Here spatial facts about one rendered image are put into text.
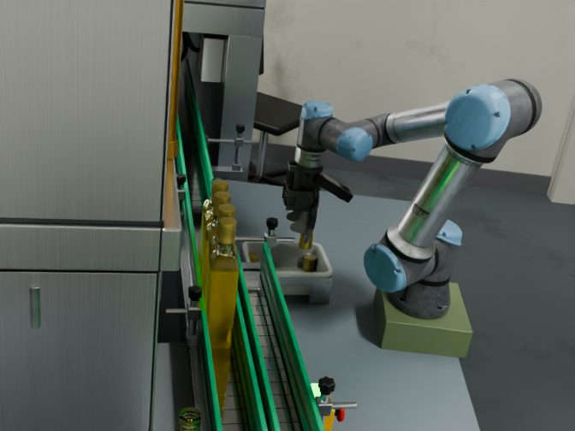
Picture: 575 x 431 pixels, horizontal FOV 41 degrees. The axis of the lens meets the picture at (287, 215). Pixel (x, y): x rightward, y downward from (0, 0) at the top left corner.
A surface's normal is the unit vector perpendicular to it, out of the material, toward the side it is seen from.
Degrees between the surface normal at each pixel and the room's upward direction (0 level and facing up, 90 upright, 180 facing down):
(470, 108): 84
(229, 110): 90
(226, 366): 0
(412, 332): 90
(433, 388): 0
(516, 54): 90
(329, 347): 0
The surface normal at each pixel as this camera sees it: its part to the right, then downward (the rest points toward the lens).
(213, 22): 0.18, 0.46
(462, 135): -0.68, 0.16
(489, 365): 0.12, -0.89
